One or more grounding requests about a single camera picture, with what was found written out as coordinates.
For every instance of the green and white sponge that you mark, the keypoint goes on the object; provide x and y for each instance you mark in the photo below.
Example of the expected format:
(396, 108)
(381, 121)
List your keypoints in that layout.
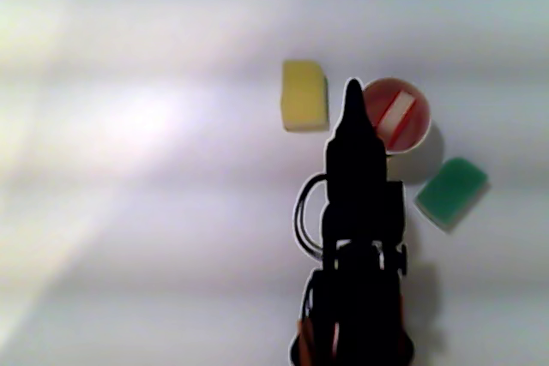
(452, 190)

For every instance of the yellow and white sponge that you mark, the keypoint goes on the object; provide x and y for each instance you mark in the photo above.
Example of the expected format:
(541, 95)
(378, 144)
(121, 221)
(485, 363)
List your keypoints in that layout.
(303, 98)

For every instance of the red and white sponge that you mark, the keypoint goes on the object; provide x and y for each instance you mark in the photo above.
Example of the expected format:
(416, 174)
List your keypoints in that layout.
(396, 115)

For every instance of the white cup with green tape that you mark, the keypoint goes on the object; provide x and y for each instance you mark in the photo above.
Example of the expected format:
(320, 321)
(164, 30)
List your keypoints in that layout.
(418, 126)

